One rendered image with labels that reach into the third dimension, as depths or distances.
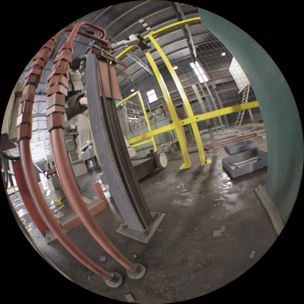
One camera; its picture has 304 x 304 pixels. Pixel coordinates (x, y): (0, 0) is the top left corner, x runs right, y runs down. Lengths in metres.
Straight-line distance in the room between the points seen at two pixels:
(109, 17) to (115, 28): 1.45
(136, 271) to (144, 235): 0.15
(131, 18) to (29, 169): 11.23
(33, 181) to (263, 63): 0.52
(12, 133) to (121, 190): 0.69
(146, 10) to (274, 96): 11.15
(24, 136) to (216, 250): 0.46
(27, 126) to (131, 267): 0.35
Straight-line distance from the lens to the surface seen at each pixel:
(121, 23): 11.29
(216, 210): 0.44
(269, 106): 0.38
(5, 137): 0.78
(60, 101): 0.19
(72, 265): 0.49
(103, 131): 0.31
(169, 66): 1.21
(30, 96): 0.24
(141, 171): 0.91
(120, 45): 1.06
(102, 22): 11.25
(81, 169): 4.16
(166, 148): 2.88
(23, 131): 0.21
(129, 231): 0.44
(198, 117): 0.95
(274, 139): 0.39
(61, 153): 0.16
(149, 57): 1.43
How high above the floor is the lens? 0.30
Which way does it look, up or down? 4 degrees down
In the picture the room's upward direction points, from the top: 17 degrees counter-clockwise
